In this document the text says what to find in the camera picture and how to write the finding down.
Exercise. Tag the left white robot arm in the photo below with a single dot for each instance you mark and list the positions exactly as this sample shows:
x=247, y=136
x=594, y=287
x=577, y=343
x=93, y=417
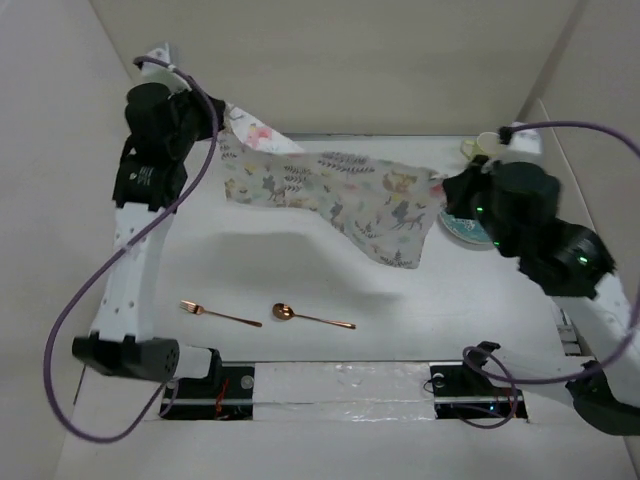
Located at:
x=146, y=194

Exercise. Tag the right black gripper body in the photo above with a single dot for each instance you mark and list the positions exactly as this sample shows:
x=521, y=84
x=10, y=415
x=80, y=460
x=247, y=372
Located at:
x=492, y=225

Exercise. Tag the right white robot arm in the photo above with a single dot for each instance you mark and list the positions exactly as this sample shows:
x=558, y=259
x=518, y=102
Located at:
x=581, y=280

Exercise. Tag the pale yellow mug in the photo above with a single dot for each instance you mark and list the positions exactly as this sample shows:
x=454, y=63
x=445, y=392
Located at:
x=486, y=144

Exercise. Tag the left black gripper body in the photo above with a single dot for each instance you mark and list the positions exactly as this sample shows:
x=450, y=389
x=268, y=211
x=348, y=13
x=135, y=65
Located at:
x=196, y=120

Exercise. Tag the copper fork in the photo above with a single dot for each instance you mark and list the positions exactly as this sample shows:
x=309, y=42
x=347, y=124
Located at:
x=197, y=309

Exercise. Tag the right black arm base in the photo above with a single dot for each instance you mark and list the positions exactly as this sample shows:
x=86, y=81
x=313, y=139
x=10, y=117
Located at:
x=462, y=394

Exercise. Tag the animal print cloth placemat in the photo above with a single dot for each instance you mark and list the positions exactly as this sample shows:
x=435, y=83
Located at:
x=384, y=208

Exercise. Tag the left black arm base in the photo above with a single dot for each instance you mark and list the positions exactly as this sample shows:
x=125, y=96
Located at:
x=225, y=395

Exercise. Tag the copper spoon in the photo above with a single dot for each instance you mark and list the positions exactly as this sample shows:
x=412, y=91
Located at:
x=285, y=312

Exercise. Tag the red and teal plate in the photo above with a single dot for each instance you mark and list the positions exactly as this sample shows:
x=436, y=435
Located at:
x=466, y=230

